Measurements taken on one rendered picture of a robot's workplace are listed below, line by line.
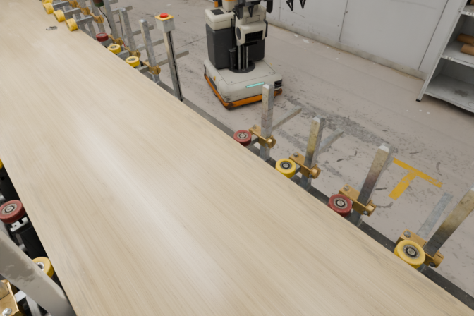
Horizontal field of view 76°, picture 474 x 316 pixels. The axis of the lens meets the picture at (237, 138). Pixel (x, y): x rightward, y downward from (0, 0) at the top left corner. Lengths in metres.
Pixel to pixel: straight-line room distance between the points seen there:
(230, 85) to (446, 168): 1.89
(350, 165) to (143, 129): 1.69
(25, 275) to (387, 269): 0.97
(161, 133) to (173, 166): 0.22
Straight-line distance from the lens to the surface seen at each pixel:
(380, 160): 1.07
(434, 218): 1.36
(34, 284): 0.98
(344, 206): 1.15
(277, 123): 1.50
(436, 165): 2.87
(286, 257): 1.01
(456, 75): 3.82
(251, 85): 2.88
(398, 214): 2.40
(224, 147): 1.30
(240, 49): 2.99
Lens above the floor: 1.80
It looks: 42 degrees down
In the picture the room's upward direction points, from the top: 2 degrees counter-clockwise
